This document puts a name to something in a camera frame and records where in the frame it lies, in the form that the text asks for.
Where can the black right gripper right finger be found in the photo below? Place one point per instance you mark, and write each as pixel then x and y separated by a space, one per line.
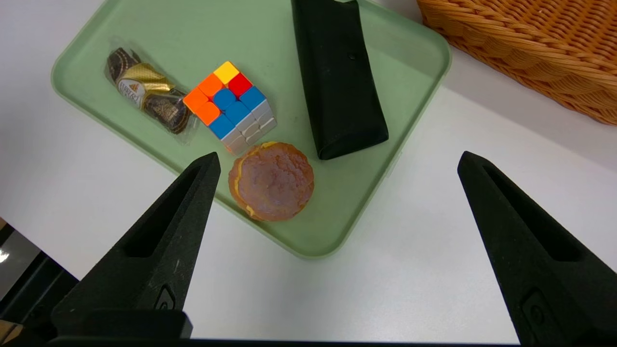
pixel 525 260

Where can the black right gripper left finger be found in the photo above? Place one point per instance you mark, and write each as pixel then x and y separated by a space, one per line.
pixel 154 260

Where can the chocolate balls pack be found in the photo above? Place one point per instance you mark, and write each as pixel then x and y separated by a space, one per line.
pixel 144 91

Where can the colourful puzzle cube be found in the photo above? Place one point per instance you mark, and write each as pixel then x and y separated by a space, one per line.
pixel 226 103

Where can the orange wicker basket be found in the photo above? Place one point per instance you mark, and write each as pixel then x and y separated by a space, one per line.
pixel 530 43

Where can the round cream filled bun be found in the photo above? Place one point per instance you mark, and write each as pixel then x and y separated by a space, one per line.
pixel 272 183

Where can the light green plastic tray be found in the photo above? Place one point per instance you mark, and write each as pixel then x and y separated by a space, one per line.
pixel 202 33

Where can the black fabric pouch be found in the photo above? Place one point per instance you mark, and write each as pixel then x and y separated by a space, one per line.
pixel 337 77

